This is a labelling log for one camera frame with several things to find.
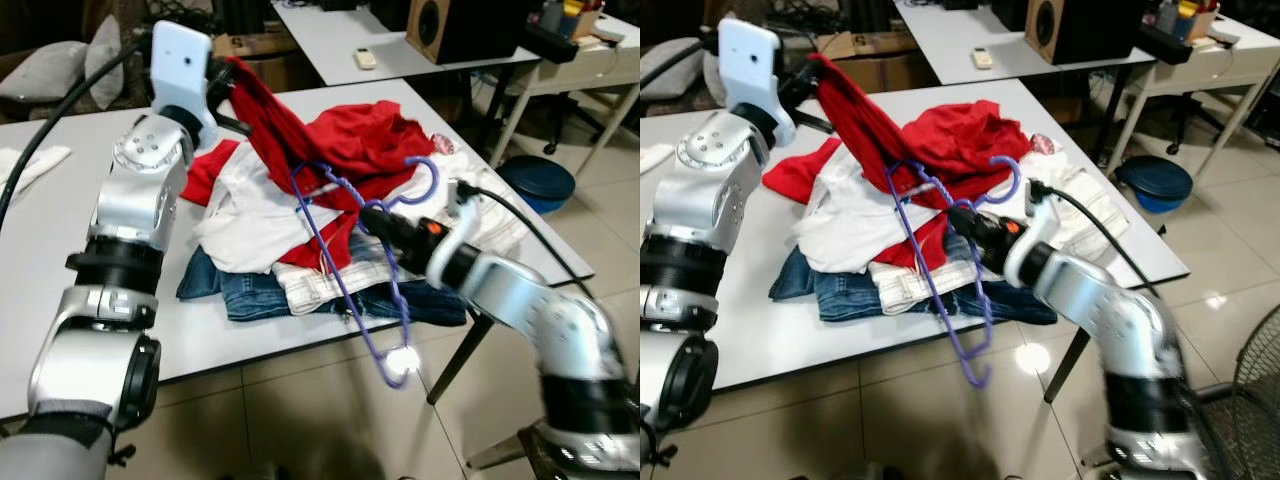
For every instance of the white striped garment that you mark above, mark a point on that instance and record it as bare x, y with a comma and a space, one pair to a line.
495, 225
1090, 215

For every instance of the white desk with speaker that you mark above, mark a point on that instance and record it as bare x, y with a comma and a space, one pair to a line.
330, 40
950, 40

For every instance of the black floor fan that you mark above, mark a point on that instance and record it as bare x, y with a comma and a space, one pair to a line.
1262, 345

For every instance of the red t-shirt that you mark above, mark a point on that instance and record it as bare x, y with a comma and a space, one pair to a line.
270, 120
860, 120

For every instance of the desk holder with items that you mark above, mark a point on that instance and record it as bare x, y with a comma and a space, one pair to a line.
1190, 20
575, 20

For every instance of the blue jeans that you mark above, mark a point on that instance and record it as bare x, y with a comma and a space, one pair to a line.
240, 295
830, 295

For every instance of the grey pillow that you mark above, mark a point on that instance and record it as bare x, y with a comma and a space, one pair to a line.
670, 75
45, 72
103, 60
709, 75

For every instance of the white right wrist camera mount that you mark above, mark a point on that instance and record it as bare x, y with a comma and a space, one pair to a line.
1030, 255
450, 250

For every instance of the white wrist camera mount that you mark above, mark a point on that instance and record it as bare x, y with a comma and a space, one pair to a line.
450, 250
180, 65
1030, 255
745, 65

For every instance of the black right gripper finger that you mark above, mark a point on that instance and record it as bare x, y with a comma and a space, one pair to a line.
964, 221
380, 224

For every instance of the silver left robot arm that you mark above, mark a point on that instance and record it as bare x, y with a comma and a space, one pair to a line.
715, 190
135, 190

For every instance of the red printed garment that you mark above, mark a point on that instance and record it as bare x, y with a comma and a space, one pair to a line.
795, 170
205, 175

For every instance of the white desk with holder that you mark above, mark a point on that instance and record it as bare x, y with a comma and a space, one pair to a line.
1240, 65
610, 65

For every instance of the wooden black speaker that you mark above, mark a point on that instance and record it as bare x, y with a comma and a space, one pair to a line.
1065, 30
450, 30

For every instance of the blue round bin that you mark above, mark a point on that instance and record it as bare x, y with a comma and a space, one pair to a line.
540, 185
1155, 185

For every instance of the flat cardboard box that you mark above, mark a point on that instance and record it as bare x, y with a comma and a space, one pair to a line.
270, 60
885, 60

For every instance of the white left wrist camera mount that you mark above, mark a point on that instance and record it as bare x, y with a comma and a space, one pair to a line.
745, 65
180, 65

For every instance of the white remote control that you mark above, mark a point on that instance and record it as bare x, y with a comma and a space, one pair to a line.
366, 58
984, 58

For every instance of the white garment red trim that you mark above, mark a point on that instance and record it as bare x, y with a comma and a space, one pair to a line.
840, 215
250, 215

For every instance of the purple clothes hanger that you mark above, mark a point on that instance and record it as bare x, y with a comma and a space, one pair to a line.
1018, 180
437, 180

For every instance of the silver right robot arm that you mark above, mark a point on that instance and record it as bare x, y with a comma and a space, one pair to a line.
540, 310
1110, 310

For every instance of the beige shorts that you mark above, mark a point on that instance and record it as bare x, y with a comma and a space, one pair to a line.
905, 288
310, 288

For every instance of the long white table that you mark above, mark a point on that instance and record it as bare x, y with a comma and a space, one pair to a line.
250, 345
860, 345

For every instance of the black bar device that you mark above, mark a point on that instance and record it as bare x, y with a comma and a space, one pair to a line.
550, 42
1165, 42

